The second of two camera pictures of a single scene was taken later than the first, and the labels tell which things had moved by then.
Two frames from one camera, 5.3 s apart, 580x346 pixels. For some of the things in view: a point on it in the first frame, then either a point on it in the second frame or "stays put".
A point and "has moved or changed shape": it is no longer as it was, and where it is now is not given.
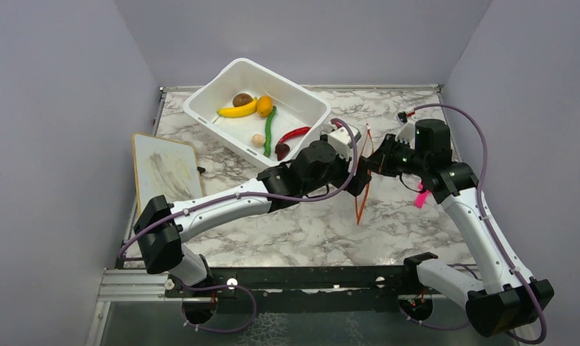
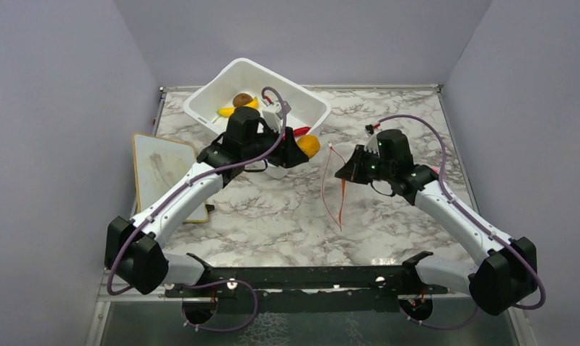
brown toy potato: x=241 y=99 stays put
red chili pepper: x=296 y=132 stays put
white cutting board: x=167 y=168 stays put
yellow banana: x=238 y=111 stays put
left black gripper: x=360 y=179 → x=287 y=153
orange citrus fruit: x=264 y=105 has moved or changed shape
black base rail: x=301 y=289 stays put
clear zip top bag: x=366 y=202 → x=333 y=184
